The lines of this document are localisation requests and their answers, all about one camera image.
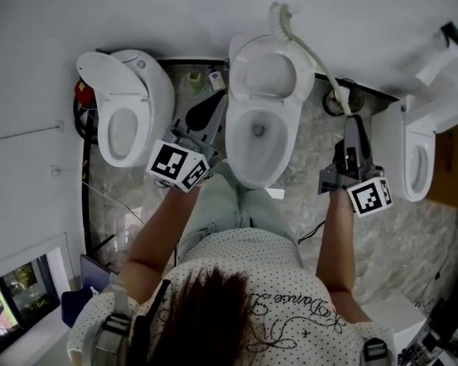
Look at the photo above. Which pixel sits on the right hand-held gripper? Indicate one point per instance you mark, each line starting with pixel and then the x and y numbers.
pixel 368 198

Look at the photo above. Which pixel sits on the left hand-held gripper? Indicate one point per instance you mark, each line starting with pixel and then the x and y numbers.
pixel 168 162

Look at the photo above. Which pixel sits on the white toilet bowl square lid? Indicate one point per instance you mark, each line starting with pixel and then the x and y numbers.
pixel 263 135

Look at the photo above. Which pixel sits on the white toilet brush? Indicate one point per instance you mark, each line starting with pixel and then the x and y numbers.
pixel 301 48

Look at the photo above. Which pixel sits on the person's right forearm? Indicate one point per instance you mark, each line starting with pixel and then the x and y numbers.
pixel 337 242

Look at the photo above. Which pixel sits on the person's left forearm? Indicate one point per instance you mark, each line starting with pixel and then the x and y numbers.
pixel 156 238

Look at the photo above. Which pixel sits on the white toilet with boxy tank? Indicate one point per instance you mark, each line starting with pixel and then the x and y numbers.
pixel 420 143

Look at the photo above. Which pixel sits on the white toilet with rounded lid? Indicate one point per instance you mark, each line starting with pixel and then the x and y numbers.
pixel 137 101

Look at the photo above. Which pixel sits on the white bottle with blue label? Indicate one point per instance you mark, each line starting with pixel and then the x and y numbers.
pixel 216 79

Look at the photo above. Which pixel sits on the small green box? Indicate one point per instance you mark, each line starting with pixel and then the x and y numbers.
pixel 194 79

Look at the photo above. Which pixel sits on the person's light jeans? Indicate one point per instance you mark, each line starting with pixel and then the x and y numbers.
pixel 229 208

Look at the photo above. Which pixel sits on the white paper sheet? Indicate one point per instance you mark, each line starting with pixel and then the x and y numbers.
pixel 275 193

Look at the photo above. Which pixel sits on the brown cardboard box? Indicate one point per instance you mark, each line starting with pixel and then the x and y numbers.
pixel 456 166

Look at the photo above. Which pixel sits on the red round object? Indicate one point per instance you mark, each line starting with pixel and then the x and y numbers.
pixel 83 92

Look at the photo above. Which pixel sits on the person's white dotted shirt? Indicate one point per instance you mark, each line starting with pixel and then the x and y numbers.
pixel 290 288

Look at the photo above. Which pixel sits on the white cabinet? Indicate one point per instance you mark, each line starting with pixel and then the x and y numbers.
pixel 398 322

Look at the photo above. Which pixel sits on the dark flat panel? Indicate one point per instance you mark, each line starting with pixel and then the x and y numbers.
pixel 95 271

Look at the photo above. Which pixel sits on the black equipment pile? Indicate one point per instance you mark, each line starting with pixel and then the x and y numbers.
pixel 439 338

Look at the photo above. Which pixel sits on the blue chair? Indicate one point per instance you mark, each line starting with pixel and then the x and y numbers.
pixel 74 305

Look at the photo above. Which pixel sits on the window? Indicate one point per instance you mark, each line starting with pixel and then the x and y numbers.
pixel 19 299

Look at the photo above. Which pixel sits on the white wall-mounted fixture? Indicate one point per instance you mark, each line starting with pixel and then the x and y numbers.
pixel 439 63

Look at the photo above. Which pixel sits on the white wall socket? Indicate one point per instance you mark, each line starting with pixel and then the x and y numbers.
pixel 59 126
pixel 55 171

